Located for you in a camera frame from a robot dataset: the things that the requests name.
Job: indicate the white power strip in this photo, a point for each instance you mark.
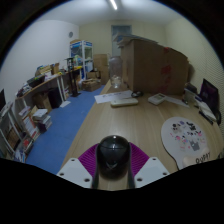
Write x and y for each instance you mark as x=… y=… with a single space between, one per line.
x=124 y=102

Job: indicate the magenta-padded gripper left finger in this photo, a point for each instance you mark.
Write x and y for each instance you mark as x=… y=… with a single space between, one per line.
x=75 y=173

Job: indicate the round wall clock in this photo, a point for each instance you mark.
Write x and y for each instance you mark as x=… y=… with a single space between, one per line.
x=70 y=34

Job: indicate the wooden side desk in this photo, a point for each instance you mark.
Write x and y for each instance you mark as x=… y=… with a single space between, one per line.
x=50 y=85

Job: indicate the black computer mouse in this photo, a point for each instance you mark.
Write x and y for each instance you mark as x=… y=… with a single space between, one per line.
x=113 y=155

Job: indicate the black laptop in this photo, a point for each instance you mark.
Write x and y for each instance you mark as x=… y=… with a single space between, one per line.
x=210 y=100

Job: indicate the stacked brown cardboard boxes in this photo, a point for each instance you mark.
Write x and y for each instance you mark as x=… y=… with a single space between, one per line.
x=98 y=71

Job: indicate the low bookshelf with books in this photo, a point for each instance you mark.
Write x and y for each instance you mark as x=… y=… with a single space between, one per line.
x=13 y=133

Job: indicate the white glass display cabinet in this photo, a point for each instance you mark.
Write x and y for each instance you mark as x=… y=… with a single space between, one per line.
x=81 y=58

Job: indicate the black stand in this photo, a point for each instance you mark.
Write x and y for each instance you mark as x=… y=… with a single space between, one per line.
x=71 y=76

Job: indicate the stack of books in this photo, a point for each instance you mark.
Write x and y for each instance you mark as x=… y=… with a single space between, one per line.
x=42 y=119

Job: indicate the large brown cardboard box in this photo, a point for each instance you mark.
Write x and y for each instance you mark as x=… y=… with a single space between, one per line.
x=151 y=68

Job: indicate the white paper sheet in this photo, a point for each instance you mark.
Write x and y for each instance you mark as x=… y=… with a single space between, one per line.
x=111 y=96

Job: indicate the ceiling tube light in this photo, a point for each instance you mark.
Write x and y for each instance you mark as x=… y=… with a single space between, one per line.
x=113 y=4

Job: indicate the white printed mouse pad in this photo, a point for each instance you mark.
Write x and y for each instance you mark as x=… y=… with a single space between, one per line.
x=186 y=141

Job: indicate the clear glass jar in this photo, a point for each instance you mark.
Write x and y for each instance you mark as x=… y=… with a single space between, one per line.
x=115 y=71

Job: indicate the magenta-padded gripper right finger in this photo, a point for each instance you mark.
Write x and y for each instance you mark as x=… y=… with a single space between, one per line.
x=150 y=171

